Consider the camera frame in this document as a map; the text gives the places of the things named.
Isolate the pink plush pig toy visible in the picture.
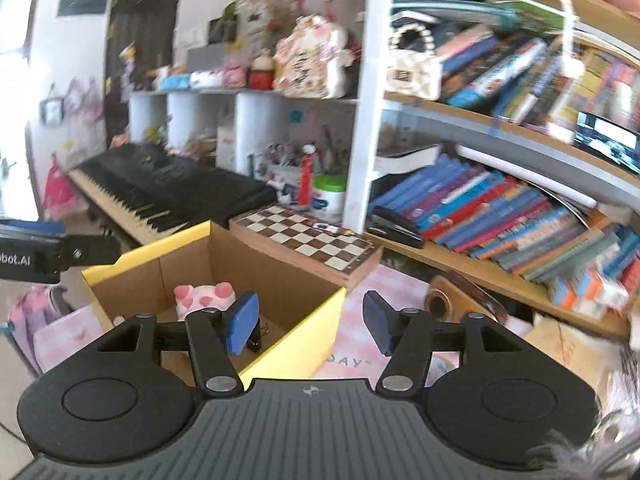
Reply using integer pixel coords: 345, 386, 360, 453
174, 282, 236, 321

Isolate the black binder clip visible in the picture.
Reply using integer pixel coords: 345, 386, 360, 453
246, 322, 269, 353

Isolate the pink checkered tablecloth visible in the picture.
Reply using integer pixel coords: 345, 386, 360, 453
309, 261, 536, 384

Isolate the brown retro radio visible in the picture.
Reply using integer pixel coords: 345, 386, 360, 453
424, 271, 508, 325

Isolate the black electronic keyboard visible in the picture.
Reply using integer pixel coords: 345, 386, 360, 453
66, 144, 277, 247

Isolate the wooden chess board box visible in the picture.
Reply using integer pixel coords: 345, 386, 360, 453
229, 204, 383, 290

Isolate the black stapler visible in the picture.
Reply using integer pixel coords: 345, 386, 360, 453
366, 206, 424, 248

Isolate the white green lid jar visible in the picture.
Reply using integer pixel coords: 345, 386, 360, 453
311, 174, 347, 224

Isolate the red tassel ornament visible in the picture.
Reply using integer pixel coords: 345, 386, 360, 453
297, 144, 316, 210

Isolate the orange white medicine box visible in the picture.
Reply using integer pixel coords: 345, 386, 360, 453
546, 266, 629, 320

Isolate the red round doll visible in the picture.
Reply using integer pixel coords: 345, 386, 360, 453
247, 49, 274, 91

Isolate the white quilted pearl handbag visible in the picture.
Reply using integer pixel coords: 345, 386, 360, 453
385, 23, 442, 101

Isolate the smartphone on shelf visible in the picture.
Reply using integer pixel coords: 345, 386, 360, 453
573, 112, 639, 176

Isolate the pink cat ornament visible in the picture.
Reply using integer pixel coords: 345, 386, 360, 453
273, 14, 355, 100

